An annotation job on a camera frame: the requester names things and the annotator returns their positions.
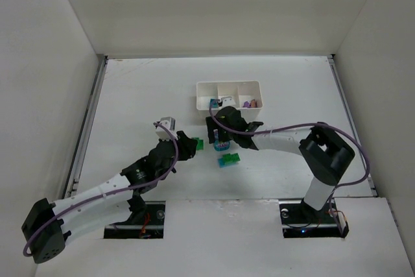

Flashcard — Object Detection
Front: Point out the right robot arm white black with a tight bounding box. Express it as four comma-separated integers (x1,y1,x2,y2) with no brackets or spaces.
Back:
205,106,355,211

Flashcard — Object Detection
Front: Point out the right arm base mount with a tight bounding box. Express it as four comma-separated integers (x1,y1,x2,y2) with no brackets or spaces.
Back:
279,200,350,239

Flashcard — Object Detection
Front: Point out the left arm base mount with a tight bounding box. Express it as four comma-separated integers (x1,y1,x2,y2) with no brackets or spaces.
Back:
103,201,166,240

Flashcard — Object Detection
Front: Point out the small teal lego brick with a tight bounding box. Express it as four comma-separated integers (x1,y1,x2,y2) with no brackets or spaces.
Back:
209,99,220,108

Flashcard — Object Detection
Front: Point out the green lego bottom stack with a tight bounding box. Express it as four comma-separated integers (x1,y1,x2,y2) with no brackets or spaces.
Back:
222,153,241,165

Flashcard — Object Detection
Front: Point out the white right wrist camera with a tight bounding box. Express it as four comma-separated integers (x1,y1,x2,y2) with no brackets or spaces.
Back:
219,96,237,108

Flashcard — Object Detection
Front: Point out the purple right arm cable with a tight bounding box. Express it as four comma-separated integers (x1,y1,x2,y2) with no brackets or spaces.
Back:
208,100,372,213

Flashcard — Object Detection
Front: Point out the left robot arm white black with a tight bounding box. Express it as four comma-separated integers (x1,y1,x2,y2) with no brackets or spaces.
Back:
21,131,198,264

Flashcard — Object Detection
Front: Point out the teal monster face lego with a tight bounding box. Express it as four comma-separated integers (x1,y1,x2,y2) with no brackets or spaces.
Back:
213,141,230,152

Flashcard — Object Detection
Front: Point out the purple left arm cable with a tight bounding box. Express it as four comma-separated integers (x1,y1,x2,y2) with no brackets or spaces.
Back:
22,122,181,257

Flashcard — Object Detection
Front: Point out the teal lego bottom stack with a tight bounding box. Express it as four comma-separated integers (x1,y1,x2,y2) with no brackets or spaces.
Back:
218,158,229,168

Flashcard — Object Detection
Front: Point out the white three-compartment container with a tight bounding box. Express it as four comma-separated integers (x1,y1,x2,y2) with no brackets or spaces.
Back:
196,80,263,121

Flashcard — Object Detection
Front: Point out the green lego stack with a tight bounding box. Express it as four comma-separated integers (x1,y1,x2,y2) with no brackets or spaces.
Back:
193,137,204,151
222,153,241,165

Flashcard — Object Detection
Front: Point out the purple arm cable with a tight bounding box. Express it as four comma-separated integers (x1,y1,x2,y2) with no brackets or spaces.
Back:
208,100,372,213
22,122,181,257

